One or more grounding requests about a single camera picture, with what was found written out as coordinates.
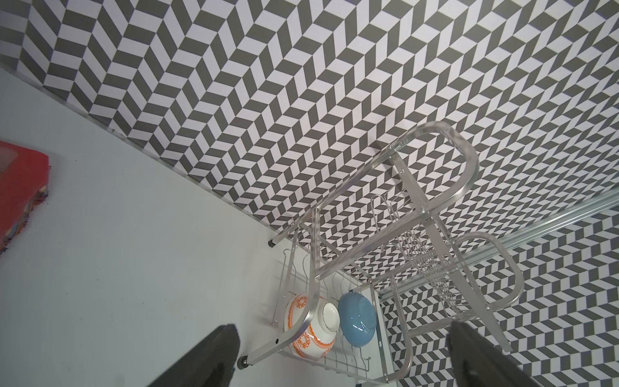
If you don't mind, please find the blue ceramic bowl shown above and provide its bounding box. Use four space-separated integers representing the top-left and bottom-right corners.
338 292 377 348

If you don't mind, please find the metal dish rack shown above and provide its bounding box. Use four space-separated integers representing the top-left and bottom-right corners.
237 122 524 386

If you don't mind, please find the red white patterned bowl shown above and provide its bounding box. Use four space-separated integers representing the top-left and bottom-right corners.
284 293 340 361

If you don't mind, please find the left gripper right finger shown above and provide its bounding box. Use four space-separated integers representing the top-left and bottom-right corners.
447 321 538 387

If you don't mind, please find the red candy bag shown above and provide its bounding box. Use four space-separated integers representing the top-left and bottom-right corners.
1 141 50 253

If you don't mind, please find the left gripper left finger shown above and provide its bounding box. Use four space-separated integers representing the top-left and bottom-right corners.
150 324 240 387

